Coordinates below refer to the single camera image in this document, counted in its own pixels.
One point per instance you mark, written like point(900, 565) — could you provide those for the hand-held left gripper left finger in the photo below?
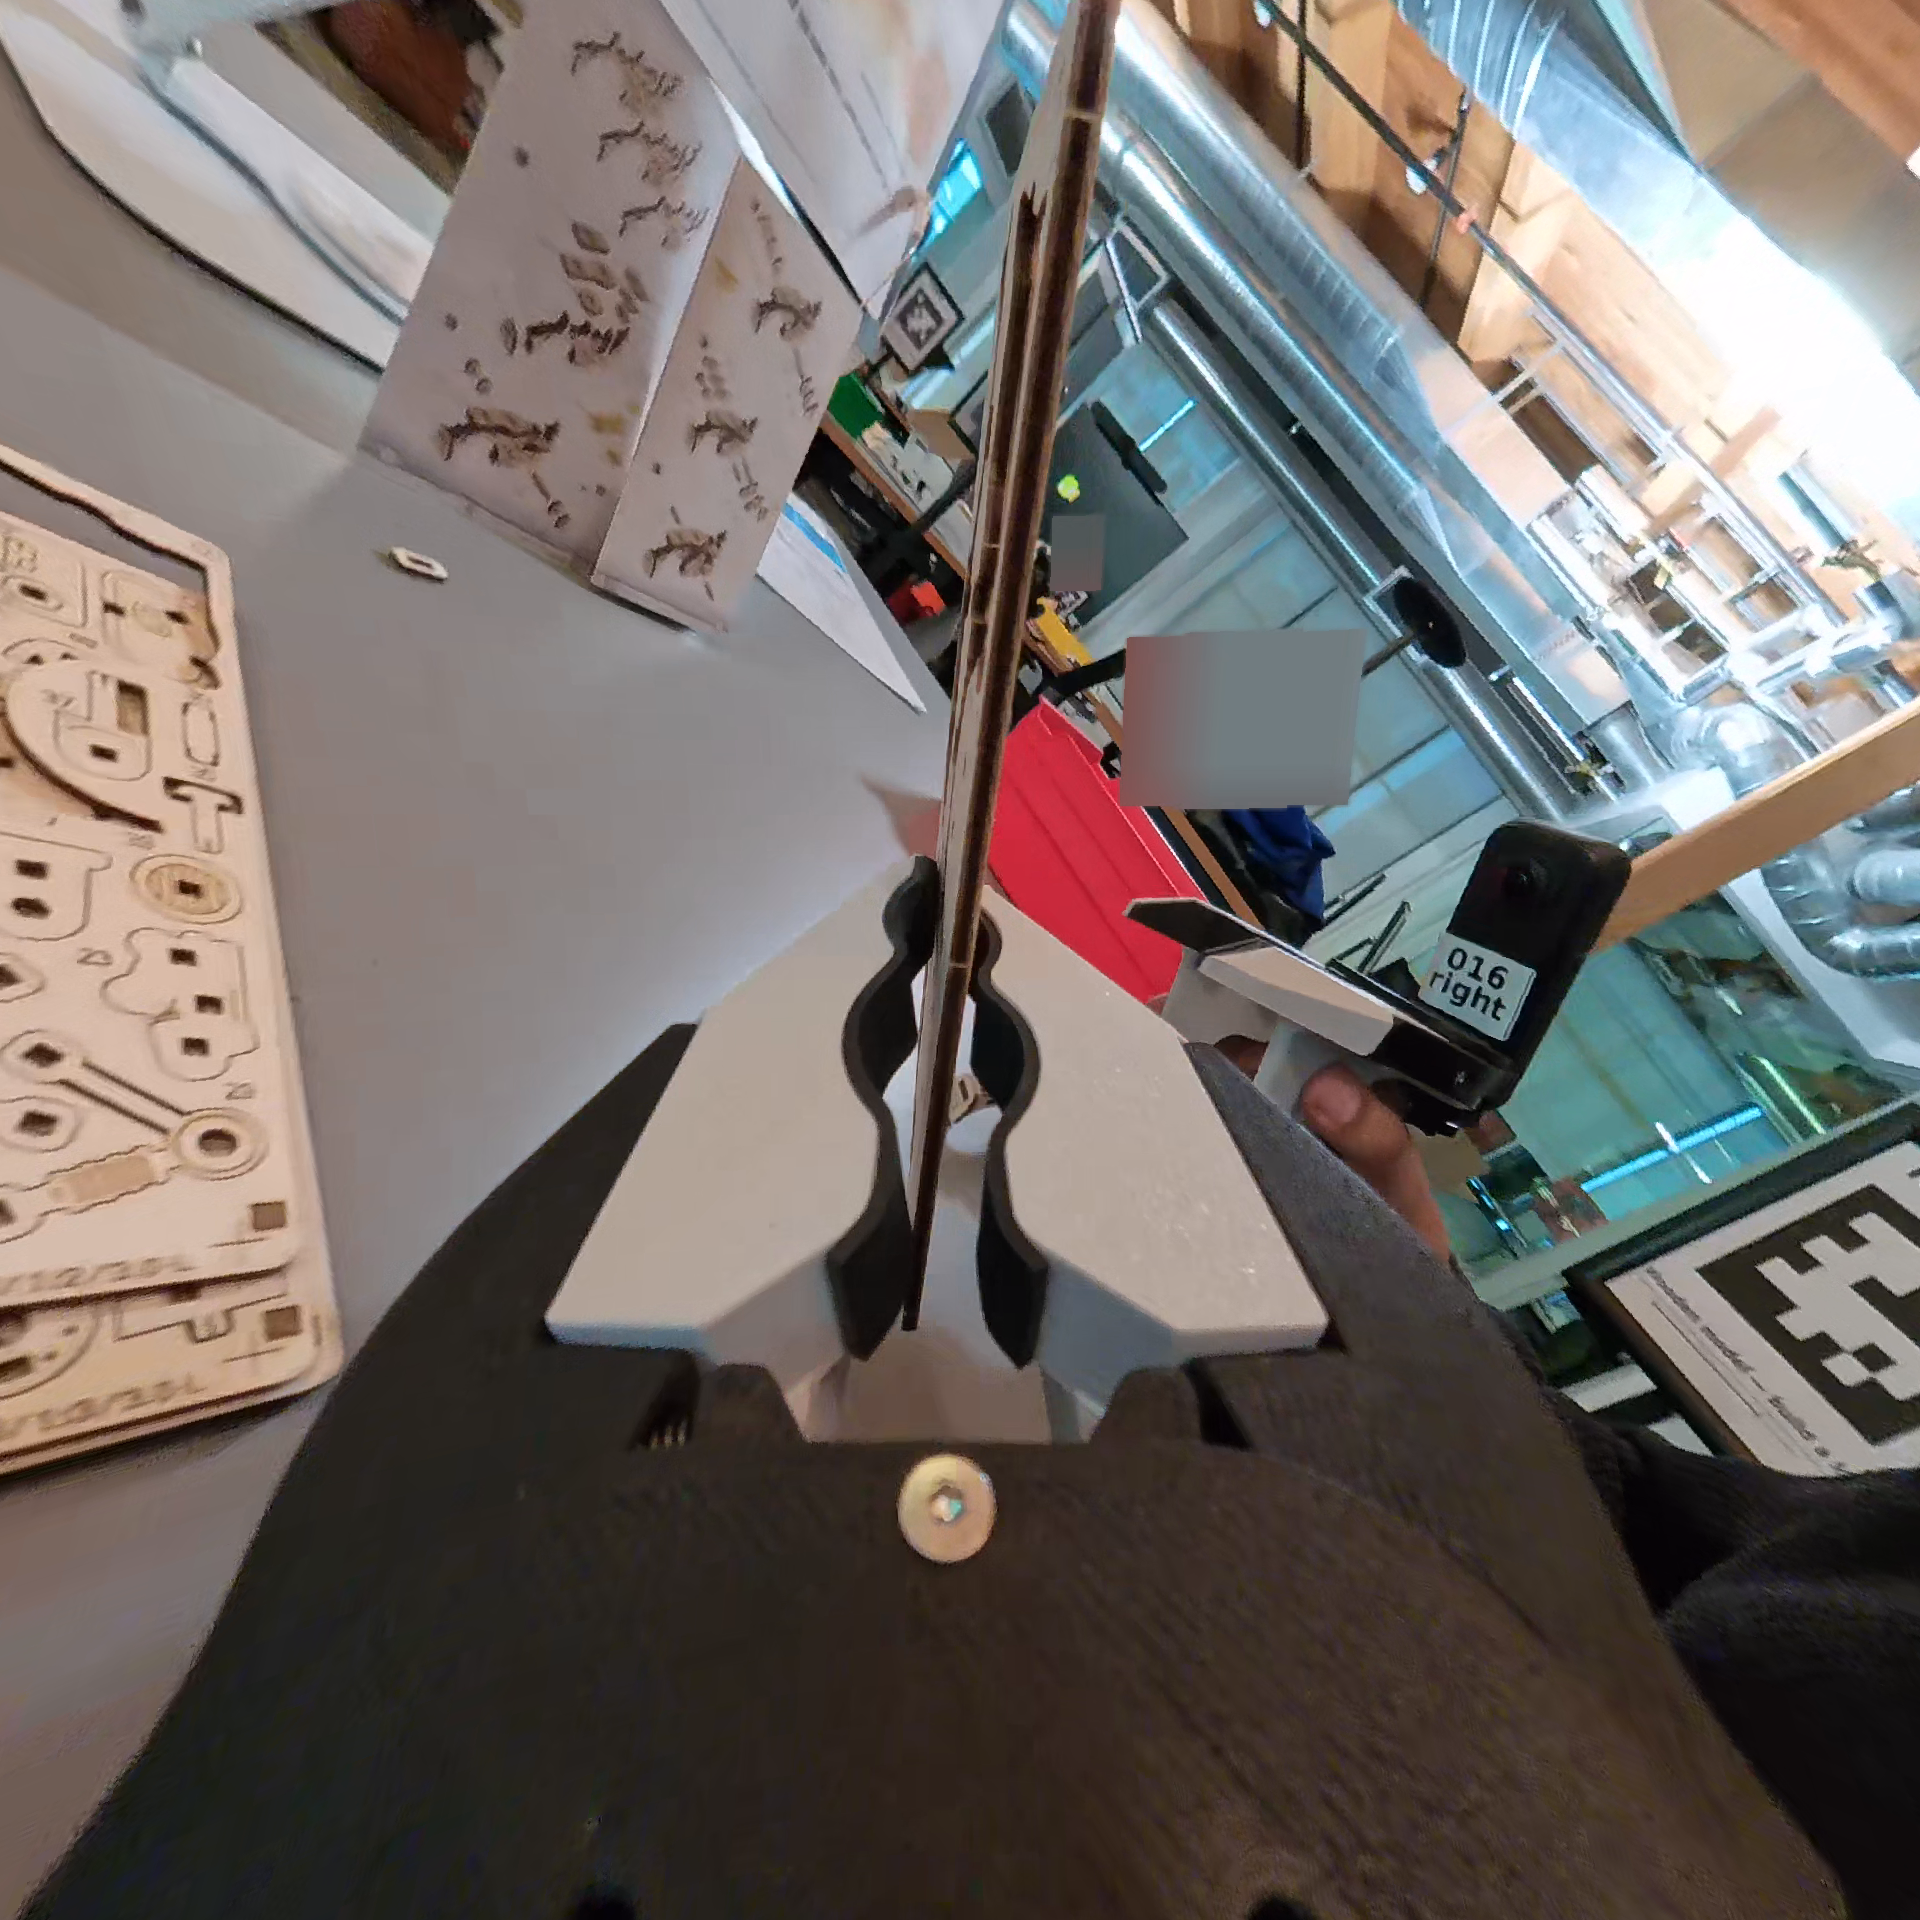
point(704, 1201)

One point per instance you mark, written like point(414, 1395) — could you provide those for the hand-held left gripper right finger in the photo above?
point(1170, 1201)

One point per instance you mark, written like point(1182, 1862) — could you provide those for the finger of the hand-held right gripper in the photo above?
point(1193, 931)
point(1318, 1003)

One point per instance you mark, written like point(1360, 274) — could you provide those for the punched wooden part sheet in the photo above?
point(1019, 451)

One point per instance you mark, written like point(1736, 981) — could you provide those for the stack of wooden sheets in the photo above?
point(276, 901)

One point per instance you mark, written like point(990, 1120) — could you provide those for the grey desk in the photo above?
point(524, 825)

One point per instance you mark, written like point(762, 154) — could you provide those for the person's right hand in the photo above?
point(1365, 1124)

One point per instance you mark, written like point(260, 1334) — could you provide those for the blue jacket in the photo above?
point(1275, 854)

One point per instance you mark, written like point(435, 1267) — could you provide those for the red plastic bin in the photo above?
point(1080, 840)

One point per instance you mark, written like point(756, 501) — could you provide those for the wooden beam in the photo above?
point(1770, 810)

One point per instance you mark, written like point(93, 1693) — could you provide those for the insulated silver pipes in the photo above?
point(1861, 931)

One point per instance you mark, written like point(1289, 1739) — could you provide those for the black round lamp on pole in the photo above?
point(1424, 622)

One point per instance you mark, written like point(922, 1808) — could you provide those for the black monitor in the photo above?
point(1140, 464)

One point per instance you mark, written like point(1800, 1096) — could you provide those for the white paper sheet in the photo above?
point(840, 600)

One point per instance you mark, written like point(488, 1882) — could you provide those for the small framed marker poster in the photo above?
point(920, 321)

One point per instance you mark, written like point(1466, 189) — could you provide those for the printed instruction stand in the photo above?
point(598, 299)

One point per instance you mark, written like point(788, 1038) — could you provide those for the white monitor stand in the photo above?
point(224, 195)

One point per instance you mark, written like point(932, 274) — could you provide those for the long silver spiral duct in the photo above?
point(1275, 299)

